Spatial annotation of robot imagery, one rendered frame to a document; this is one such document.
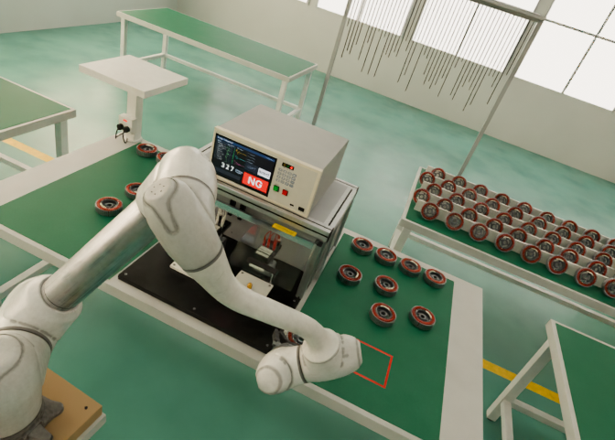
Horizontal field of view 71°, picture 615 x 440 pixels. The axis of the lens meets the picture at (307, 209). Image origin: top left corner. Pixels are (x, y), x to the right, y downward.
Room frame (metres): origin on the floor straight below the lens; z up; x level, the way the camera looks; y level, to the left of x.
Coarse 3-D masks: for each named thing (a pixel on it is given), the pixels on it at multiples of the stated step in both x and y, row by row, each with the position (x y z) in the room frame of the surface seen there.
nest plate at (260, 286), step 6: (240, 276) 1.30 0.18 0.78; (246, 276) 1.31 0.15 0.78; (252, 276) 1.32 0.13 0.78; (240, 282) 1.27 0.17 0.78; (246, 282) 1.28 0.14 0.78; (252, 282) 1.29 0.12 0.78; (258, 282) 1.31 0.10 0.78; (264, 282) 1.32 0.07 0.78; (252, 288) 1.26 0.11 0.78; (258, 288) 1.27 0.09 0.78; (264, 288) 1.28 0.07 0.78; (270, 288) 1.29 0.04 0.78; (264, 294) 1.25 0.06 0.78
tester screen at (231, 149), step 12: (216, 144) 1.44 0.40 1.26; (228, 144) 1.43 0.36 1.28; (216, 156) 1.44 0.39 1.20; (228, 156) 1.43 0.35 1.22; (240, 156) 1.42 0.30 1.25; (252, 156) 1.41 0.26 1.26; (264, 156) 1.40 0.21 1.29; (240, 168) 1.42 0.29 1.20; (264, 168) 1.40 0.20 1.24; (240, 180) 1.42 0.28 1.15; (264, 180) 1.40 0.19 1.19
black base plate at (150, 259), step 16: (144, 256) 1.26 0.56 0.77; (160, 256) 1.28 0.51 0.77; (128, 272) 1.15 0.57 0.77; (144, 272) 1.18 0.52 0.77; (160, 272) 1.20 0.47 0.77; (176, 272) 1.23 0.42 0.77; (144, 288) 1.10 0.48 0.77; (160, 288) 1.12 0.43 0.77; (176, 288) 1.15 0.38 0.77; (192, 288) 1.17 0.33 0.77; (272, 288) 1.31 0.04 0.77; (176, 304) 1.08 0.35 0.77; (192, 304) 1.10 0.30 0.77; (208, 304) 1.12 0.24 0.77; (288, 304) 1.25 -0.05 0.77; (208, 320) 1.05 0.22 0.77; (224, 320) 1.07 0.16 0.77; (240, 320) 1.09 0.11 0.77; (256, 320) 1.12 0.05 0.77; (240, 336) 1.03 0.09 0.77; (256, 336) 1.05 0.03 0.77; (272, 336) 1.07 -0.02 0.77
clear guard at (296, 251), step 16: (256, 224) 1.29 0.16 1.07; (272, 224) 1.32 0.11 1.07; (240, 240) 1.17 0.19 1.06; (256, 240) 1.20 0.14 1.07; (272, 240) 1.23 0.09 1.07; (288, 240) 1.26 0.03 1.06; (304, 240) 1.29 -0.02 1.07; (240, 256) 1.13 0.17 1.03; (256, 256) 1.14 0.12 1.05; (272, 256) 1.14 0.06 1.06; (288, 256) 1.17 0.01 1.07; (304, 256) 1.20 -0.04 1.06; (256, 272) 1.10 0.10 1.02; (288, 272) 1.11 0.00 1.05; (288, 288) 1.07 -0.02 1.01
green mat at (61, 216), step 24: (96, 168) 1.76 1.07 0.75; (120, 168) 1.83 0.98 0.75; (144, 168) 1.89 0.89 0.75; (48, 192) 1.47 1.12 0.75; (72, 192) 1.52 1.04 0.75; (96, 192) 1.58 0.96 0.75; (120, 192) 1.63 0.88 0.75; (0, 216) 1.24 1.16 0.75; (24, 216) 1.28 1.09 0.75; (48, 216) 1.33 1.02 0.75; (72, 216) 1.37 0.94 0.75; (96, 216) 1.42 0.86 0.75; (48, 240) 1.20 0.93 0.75; (72, 240) 1.24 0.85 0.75
